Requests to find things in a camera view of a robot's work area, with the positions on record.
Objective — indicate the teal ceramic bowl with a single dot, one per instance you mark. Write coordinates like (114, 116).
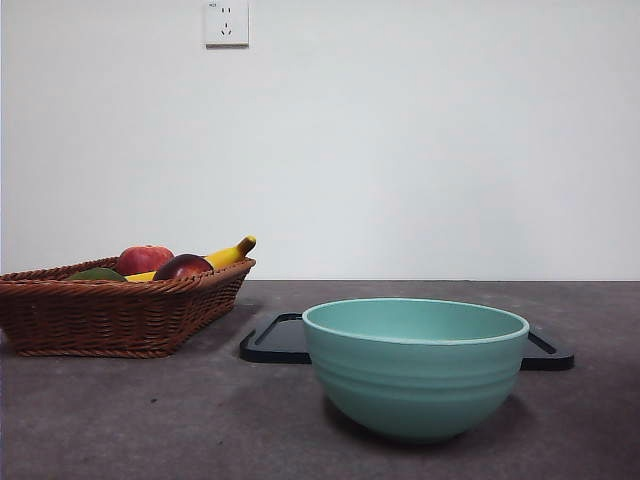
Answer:
(415, 380)

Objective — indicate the green avocado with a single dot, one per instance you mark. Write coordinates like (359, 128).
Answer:
(97, 274)

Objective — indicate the yellow banana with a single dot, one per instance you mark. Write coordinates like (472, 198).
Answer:
(225, 255)

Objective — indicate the dark rectangular tray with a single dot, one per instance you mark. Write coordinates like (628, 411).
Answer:
(272, 345)

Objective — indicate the dark red mango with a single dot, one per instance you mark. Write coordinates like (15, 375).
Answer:
(182, 267)

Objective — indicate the red apple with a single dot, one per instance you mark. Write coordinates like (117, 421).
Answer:
(142, 257)

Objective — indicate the brown wicker basket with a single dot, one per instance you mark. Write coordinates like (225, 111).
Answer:
(100, 315)

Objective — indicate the white wall socket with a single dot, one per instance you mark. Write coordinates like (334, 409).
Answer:
(226, 25)

